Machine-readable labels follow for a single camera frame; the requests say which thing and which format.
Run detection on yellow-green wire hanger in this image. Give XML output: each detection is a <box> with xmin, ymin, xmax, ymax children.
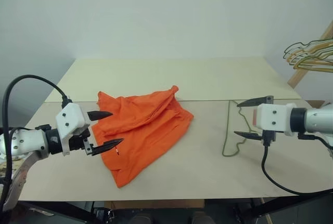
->
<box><xmin>293</xmin><ymin>44</ymin><xmax>333</xmax><ymax>74</ymax></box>

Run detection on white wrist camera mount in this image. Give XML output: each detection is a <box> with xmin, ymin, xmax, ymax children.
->
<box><xmin>55</xmin><ymin>102</ymin><xmax>92</xmax><ymax>156</ymax></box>
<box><xmin>252</xmin><ymin>102</ymin><xmax>298</xmax><ymax>137</ymax></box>

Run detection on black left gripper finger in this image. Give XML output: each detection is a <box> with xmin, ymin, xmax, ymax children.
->
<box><xmin>87</xmin><ymin>111</ymin><xmax>113</xmax><ymax>122</ymax></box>
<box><xmin>85</xmin><ymin>138</ymin><xmax>125</xmax><ymax>156</ymax></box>

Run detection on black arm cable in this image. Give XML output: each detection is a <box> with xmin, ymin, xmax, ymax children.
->
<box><xmin>0</xmin><ymin>74</ymin><xmax>74</xmax><ymax>196</ymax></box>
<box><xmin>261</xmin><ymin>133</ymin><xmax>333</xmax><ymax>195</ymax></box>

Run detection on orange shorts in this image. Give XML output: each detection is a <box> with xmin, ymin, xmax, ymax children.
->
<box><xmin>91</xmin><ymin>85</ymin><xmax>195</xmax><ymax>189</ymax></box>

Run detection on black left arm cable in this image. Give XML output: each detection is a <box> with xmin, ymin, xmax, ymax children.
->
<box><xmin>0</xmin><ymin>74</ymin><xmax>74</xmax><ymax>196</ymax></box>

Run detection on silver wire hanger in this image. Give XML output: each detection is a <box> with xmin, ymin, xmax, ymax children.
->
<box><xmin>299</xmin><ymin>39</ymin><xmax>333</xmax><ymax>63</ymax></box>

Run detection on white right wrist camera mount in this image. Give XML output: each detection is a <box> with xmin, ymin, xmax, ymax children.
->
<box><xmin>252</xmin><ymin>102</ymin><xmax>298</xmax><ymax>137</ymax></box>

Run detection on wooden clothes rack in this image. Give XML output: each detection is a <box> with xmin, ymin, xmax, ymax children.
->
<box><xmin>287</xmin><ymin>20</ymin><xmax>333</xmax><ymax>88</ymax></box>

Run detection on bunch of wire hangers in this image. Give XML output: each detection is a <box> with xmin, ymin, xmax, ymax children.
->
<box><xmin>286</xmin><ymin>39</ymin><xmax>333</xmax><ymax>67</ymax></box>

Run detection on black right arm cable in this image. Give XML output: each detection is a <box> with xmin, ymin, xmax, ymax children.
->
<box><xmin>261</xmin><ymin>133</ymin><xmax>333</xmax><ymax>195</ymax></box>

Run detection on light wooden stick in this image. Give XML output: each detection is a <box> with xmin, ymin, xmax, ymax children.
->
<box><xmin>259</xmin><ymin>197</ymin><xmax>273</xmax><ymax>224</ymax></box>

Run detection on brown cardboard box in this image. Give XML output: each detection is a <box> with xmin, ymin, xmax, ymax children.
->
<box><xmin>306</xmin><ymin>100</ymin><xmax>326</xmax><ymax>109</ymax></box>

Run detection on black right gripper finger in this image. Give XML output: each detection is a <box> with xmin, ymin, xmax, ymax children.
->
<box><xmin>233</xmin><ymin>130</ymin><xmax>264</xmax><ymax>142</ymax></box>
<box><xmin>236</xmin><ymin>95</ymin><xmax>274</xmax><ymax>108</ymax></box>

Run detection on olive green wire hanger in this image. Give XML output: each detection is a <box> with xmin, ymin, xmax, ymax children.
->
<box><xmin>221</xmin><ymin>99</ymin><xmax>264</xmax><ymax>158</ymax></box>

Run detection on dark green wire hanger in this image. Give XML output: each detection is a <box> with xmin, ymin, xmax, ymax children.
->
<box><xmin>283</xmin><ymin>41</ymin><xmax>333</xmax><ymax>60</ymax></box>

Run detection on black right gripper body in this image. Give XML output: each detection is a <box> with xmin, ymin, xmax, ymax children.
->
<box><xmin>262</xmin><ymin>130</ymin><xmax>277</xmax><ymax>147</ymax></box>

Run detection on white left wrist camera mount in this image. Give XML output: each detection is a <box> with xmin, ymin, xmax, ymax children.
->
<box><xmin>55</xmin><ymin>102</ymin><xmax>92</xmax><ymax>156</ymax></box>

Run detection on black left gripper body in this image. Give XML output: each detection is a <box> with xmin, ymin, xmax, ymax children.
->
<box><xmin>69</xmin><ymin>127</ymin><xmax>91</xmax><ymax>155</ymax></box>

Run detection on dark rounded shape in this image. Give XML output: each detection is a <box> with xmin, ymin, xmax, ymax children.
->
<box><xmin>191</xmin><ymin>214</ymin><xmax>217</xmax><ymax>224</ymax></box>

